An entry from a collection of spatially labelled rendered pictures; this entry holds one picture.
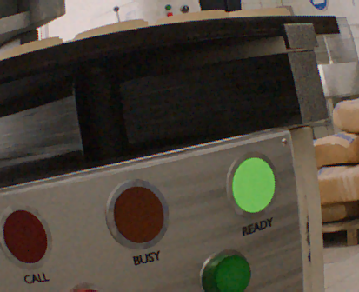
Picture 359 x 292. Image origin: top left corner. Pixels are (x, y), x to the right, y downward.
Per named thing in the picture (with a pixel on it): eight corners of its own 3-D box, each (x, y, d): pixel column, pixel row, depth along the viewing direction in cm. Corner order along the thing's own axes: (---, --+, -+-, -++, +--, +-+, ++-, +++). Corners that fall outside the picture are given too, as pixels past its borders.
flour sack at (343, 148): (347, 169, 448) (342, 135, 447) (295, 175, 481) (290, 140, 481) (412, 143, 489) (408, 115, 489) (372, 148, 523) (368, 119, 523)
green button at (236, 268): (202, 302, 59) (195, 262, 59) (240, 289, 61) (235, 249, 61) (216, 303, 58) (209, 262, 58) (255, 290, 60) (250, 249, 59)
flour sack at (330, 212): (345, 224, 450) (343, 195, 449) (292, 229, 483) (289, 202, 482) (409, 189, 494) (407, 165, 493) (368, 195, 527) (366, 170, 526)
